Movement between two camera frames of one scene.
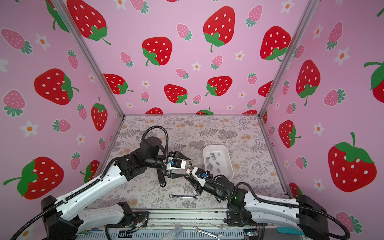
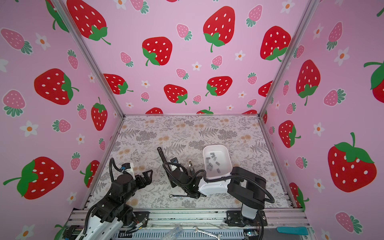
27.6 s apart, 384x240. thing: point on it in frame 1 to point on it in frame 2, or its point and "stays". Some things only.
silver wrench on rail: x=198 y=230 stays
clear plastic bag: x=174 y=233 stays
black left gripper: x=175 y=175 to x=143 y=184
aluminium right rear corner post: x=309 y=8 stays
